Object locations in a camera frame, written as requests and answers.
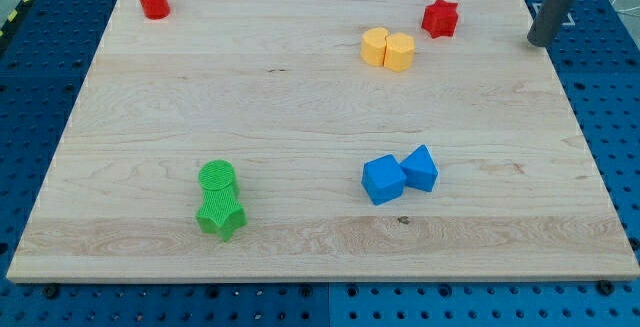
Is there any green star block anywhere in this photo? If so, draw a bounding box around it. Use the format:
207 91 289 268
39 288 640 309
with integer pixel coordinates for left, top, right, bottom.
195 187 247 242

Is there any red cylinder block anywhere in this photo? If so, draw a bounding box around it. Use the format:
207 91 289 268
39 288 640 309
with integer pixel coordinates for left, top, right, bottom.
139 0 170 20

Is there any red star block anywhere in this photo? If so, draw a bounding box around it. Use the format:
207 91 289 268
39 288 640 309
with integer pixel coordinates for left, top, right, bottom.
421 0 459 38

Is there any yellow hexagon block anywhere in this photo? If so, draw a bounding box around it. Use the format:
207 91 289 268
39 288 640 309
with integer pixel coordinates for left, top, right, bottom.
383 33 415 72

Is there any blue triangle block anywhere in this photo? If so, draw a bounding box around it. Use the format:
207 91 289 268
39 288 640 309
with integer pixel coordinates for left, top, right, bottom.
400 145 439 192

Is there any light wooden board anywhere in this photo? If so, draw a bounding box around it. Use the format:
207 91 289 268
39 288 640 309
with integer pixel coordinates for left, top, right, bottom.
7 0 639 283

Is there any blue cube block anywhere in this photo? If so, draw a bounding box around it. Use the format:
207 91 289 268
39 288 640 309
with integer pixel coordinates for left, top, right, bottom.
361 154 407 205

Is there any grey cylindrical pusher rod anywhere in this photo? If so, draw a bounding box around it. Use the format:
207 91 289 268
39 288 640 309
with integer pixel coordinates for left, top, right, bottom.
527 0 575 48

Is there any green cylinder block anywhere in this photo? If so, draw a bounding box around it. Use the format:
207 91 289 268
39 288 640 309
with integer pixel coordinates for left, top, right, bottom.
198 160 239 196

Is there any yellow half-round block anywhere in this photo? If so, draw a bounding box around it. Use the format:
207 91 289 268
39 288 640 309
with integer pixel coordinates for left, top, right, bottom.
360 27 389 66

